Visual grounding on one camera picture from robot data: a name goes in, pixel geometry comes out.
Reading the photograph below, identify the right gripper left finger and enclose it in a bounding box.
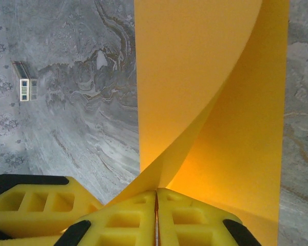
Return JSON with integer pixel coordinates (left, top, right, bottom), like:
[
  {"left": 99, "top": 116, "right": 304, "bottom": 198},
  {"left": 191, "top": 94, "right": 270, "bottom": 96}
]
[{"left": 55, "top": 191, "right": 159, "bottom": 246}]

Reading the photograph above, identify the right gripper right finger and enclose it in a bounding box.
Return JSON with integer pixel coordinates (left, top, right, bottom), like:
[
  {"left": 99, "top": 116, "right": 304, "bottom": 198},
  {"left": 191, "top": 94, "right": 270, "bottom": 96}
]
[{"left": 157, "top": 188, "right": 263, "bottom": 246}]

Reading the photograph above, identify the orange paper sheet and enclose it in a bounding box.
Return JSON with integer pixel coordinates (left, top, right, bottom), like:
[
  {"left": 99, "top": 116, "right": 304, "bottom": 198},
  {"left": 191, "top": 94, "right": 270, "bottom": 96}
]
[{"left": 104, "top": 0, "right": 291, "bottom": 231}]

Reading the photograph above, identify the small red white box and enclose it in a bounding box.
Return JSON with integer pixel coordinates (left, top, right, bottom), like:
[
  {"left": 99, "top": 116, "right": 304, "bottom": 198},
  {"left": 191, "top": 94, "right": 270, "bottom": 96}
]
[{"left": 11, "top": 61, "right": 39, "bottom": 102}]

